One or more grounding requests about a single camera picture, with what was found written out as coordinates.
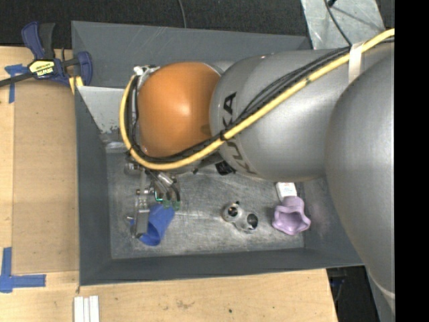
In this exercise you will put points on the blue plastic cup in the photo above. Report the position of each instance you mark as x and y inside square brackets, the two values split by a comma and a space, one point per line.
[160, 221]

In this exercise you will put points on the clear glass salt shaker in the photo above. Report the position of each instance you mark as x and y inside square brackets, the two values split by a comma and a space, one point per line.
[240, 217]

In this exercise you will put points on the black cylinder on white bracket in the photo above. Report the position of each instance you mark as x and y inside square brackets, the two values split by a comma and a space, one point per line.
[225, 168]

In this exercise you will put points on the small white box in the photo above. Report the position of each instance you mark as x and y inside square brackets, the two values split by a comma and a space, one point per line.
[287, 190]

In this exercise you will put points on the lilac rubber toy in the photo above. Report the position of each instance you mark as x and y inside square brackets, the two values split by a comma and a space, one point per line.
[291, 217]

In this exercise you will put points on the grey metal bin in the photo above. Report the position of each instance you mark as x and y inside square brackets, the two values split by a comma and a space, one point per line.
[207, 240]

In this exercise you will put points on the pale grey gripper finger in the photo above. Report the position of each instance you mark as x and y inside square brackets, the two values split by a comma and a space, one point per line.
[130, 220]
[142, 221]

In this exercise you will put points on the pale wood flat board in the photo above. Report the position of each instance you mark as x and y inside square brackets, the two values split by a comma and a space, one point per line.
[43, 179]

